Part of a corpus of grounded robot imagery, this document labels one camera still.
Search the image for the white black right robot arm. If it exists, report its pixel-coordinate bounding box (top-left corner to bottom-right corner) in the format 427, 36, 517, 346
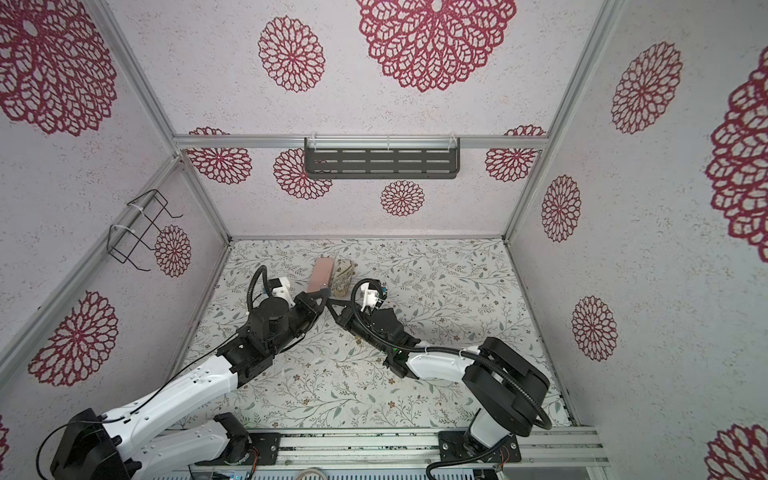
328, 300, 553, 448

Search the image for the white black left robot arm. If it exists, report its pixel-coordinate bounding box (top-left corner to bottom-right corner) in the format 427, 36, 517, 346
50, 289, 330, 479

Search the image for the pink rectangular case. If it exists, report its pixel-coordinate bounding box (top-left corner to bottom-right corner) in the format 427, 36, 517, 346
306, 257, 334, 293

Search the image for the patterned cream pouch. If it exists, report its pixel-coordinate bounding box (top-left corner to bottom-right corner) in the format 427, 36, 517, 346
331, 258, 357, 298

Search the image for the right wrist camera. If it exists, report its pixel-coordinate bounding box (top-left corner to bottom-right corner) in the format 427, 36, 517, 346
357, 279, 387, 311

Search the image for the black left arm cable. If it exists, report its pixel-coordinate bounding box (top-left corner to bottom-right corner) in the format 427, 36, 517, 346
34, 265, 271, 480

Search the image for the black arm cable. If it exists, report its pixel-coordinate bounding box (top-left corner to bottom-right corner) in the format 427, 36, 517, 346
34, 265, 271, 480
349, 278, 553, 480

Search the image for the dark grey wall shelf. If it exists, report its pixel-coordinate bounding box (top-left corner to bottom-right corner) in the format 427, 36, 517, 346
304, 137, 461, 180

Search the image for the black wire wall rack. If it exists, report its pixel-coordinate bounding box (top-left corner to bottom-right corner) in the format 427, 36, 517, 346
106, 188, 183, 272

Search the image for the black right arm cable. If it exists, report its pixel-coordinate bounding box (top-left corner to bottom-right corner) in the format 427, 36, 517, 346
349, 278, 553, 480

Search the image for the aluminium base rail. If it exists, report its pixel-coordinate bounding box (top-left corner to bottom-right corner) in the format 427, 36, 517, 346
179, 425, 610, 480

